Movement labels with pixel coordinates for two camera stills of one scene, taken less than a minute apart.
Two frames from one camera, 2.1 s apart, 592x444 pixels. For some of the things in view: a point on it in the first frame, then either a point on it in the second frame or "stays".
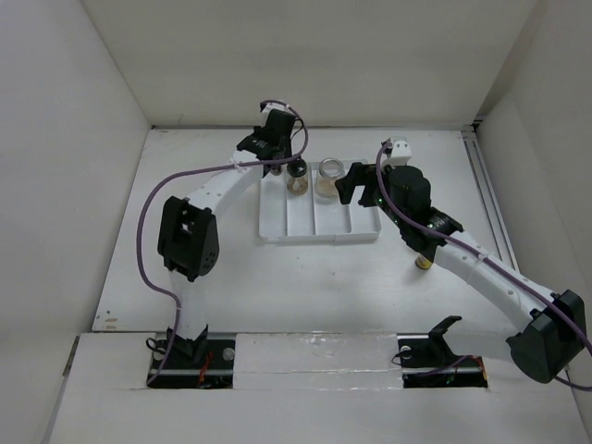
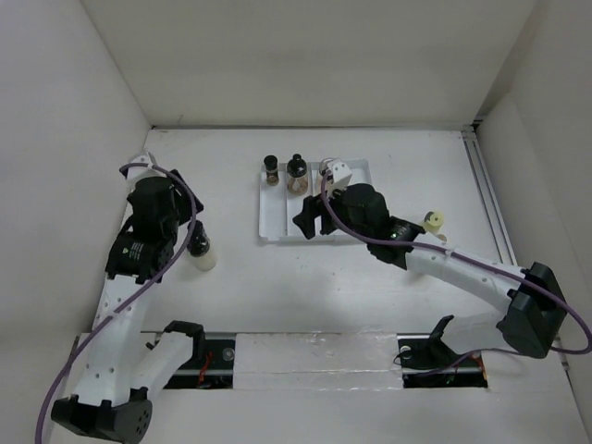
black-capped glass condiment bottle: [297, 178] stays
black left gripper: [286, 152] → [184, 196]
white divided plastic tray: [286, 216] stays
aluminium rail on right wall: [489, 198] stays
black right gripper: [360, 174] → [312, 208]
